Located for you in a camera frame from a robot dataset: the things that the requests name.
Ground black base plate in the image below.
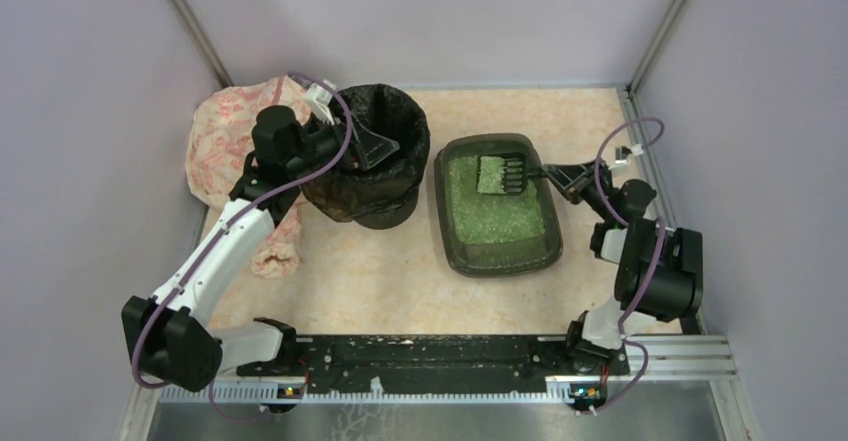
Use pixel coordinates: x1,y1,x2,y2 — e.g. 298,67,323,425
236,335,630,395

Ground aluminium rail frame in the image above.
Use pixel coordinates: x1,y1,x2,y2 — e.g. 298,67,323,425
120,327,758,440

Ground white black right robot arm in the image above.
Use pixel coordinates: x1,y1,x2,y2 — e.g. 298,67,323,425
540,162,703,371

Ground green cat litter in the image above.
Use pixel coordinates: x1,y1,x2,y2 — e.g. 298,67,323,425
447,156,545,245

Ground black litter scoop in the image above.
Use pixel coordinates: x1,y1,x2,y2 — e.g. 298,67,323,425
476,153,546,196

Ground pink patterned cloth bag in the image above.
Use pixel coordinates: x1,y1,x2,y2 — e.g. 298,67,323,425
185,76,311,279

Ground dark grey litter box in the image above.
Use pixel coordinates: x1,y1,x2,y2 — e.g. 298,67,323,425
433,133,563,278

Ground black bag lined bin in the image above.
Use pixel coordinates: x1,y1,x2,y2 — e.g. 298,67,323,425
301,84,430,230

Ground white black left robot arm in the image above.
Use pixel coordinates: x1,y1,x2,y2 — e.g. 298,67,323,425
121,105,400,392

